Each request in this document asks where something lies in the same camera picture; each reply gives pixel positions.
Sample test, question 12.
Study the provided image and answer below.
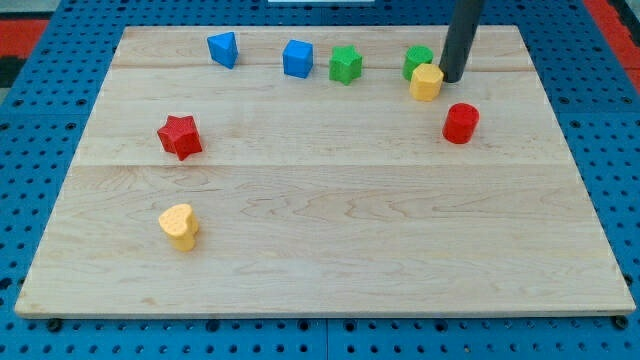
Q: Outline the red star block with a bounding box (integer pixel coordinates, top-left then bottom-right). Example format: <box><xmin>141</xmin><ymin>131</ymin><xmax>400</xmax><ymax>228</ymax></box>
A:
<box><xmin>157</xmin><ymin>115</ymin><xmax>203</xmax><ymax>161</ymax></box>

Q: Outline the green star block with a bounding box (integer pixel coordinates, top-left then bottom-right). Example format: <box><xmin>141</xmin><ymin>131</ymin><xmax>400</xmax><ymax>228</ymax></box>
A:
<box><xmin>329</xmin><ymin>45</ymin><xmax>363</xmax><ymax>86</ymax></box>

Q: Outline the yellow hexagon block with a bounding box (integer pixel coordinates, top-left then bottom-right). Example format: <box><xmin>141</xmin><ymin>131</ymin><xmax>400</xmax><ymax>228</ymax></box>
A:
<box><xmin>409</xmin><ymin>64</ymin><xmax>444</xmax><ymax>101</ymax></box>

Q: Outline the green cylinder block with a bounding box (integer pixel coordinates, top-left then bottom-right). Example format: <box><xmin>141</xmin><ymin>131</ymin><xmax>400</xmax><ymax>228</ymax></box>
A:
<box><xmin>402</xmin><ymin>45</ymin><xmax>433</xmax><ymax>81</ymax></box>

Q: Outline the blue triangle block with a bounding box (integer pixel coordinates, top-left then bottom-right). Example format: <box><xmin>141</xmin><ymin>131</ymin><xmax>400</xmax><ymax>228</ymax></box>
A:
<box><xmin>207</xmin><ymin>32</ymin><xmax>238</xmax><ymax>69</ymax></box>

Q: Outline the light wooden board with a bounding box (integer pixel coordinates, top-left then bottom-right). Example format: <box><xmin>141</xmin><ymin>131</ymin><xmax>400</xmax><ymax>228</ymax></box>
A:
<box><xmin>15</xmin><ymin>26</ymin><xmax>635</xmax><ymax>319</ymax></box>

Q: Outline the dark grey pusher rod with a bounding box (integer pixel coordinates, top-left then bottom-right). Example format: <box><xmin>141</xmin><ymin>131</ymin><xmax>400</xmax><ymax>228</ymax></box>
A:
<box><xmin>439</xmin><ymin>0</ymin><xmax>485</xmax><ymax>83</ymax></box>

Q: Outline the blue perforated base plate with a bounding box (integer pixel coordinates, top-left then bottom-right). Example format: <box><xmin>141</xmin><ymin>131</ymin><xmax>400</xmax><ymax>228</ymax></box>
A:
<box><xmin>1</xmin><ymin>0</ymin><xmax>639</xmax><ymax>359</ymax></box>

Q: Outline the red cylinder block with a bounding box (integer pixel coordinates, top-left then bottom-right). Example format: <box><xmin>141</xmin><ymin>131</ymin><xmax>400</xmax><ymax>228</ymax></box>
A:
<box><xmin>442</xmin><ymin>103</ymin><xmax>480</xmax><ymax>144</ymax></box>

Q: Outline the yellow heart block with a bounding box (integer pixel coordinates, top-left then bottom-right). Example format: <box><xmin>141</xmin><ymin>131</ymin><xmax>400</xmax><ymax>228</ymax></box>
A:
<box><xmin>158</xmin><ymin>204</ymin><xmax>199</xmax><ymax>252</ymax></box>

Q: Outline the blue cube block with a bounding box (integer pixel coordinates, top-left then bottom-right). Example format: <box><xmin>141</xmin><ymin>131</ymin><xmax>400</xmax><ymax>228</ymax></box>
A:
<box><xmin>282</xmin><ymin>39</ymin><xmax>314</xmax><ymax>78</ymax></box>

